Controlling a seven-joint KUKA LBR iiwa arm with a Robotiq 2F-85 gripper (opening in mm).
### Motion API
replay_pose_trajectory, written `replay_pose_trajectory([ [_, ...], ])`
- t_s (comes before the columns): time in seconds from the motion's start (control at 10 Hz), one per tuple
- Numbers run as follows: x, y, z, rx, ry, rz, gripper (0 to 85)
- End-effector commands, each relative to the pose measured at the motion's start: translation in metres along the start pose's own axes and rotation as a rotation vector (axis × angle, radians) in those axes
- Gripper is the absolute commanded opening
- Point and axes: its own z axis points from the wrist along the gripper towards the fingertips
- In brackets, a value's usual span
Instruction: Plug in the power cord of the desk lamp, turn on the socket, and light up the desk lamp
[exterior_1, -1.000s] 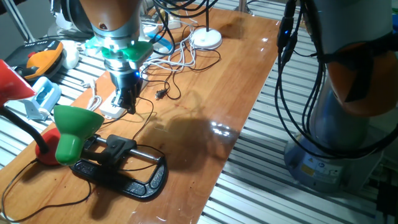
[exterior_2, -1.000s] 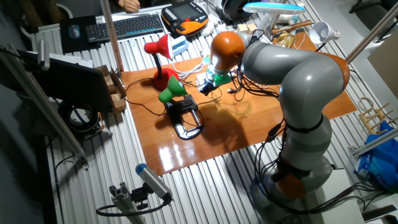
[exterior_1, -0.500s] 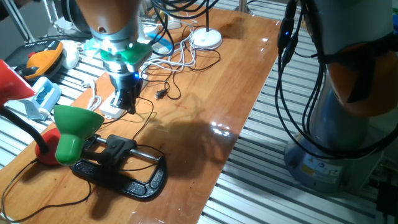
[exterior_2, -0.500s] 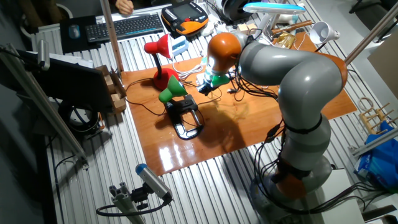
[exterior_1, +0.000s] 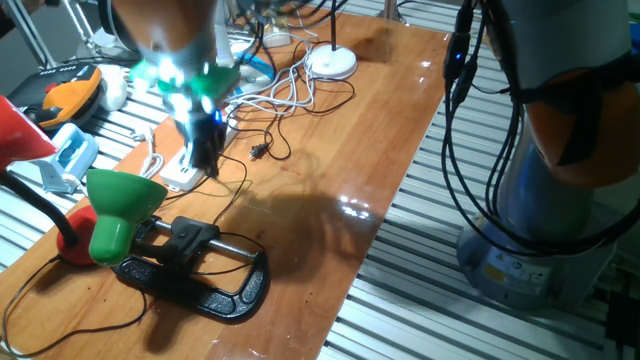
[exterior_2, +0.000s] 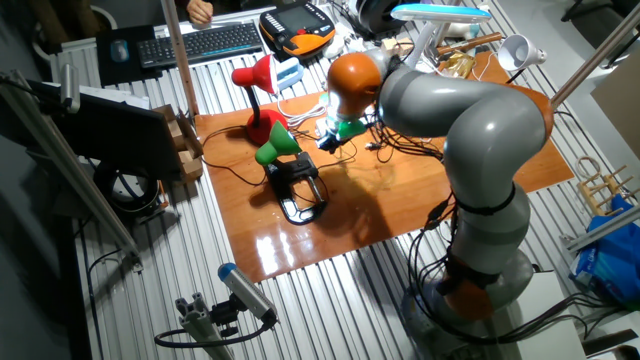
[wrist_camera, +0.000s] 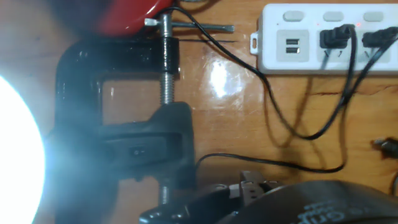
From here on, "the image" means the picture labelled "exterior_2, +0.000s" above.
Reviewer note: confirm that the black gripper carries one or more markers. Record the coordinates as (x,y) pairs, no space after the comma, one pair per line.
(334,141)

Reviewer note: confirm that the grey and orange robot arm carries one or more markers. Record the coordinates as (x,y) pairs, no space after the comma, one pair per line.
(490,130)

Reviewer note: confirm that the green clamp desk lamp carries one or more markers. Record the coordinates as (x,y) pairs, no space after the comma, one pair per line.
(277,145)

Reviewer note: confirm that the red desk lamp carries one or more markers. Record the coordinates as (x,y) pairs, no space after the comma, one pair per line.
(265,127)

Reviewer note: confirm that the white power adapter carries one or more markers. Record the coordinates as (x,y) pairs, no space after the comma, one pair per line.
(356,45)

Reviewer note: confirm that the white and blue LED lamp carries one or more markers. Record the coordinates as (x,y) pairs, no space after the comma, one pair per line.
(440,12)

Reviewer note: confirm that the white shade desk lamp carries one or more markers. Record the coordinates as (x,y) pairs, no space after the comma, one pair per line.
(517,52)

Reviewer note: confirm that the bare person hand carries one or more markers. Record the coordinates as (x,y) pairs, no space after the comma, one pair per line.
(200,11)

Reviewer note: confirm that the white rounded object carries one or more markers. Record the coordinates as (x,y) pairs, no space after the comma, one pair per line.
(334,46)

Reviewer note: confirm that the small wooden block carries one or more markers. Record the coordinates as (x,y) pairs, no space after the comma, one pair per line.
(389,46)
(405,44)

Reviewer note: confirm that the robot teach pendant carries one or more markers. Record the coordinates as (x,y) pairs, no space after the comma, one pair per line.
(295,20)

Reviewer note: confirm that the brown cardboard box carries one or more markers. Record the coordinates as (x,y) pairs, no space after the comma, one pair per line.
(187,165)

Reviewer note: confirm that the black round device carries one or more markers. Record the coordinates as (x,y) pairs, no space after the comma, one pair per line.
(375,15)

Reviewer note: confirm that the gold foil bag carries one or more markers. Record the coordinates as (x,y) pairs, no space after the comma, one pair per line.
(460,62)

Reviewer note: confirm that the black keyboard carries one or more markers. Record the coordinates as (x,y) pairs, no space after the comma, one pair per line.
(200,44)

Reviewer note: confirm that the black monitor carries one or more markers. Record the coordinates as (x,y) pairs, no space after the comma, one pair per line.
(125,135)

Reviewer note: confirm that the grey computer mouse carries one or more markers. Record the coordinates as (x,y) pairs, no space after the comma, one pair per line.
(120,50)

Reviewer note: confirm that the black mouse pad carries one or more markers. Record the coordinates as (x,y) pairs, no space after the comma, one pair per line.
(107,75)

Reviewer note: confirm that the slanted aluminium profile bar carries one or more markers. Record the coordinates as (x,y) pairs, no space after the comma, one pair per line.
(75,171)

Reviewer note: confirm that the wooden rack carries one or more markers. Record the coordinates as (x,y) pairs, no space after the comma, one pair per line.
(600,192)

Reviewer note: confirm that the beige cardboard panel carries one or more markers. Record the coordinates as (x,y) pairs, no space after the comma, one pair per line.
(620,100)

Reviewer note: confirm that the blue plastic bag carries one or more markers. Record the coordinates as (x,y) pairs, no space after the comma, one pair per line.
(615,260)

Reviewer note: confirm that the silver camera with blue end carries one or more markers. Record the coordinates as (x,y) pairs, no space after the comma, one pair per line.
(247,292)

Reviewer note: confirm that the short aluminium camera stand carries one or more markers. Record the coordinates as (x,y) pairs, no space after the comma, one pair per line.
(200,325)

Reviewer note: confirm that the silver camera on bar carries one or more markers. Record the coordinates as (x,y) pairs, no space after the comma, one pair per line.
(70,87)

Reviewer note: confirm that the slanted aluminium post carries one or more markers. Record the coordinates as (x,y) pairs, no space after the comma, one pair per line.
(595,60)

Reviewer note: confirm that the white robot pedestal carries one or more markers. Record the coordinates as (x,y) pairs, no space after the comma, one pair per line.
(550,340)

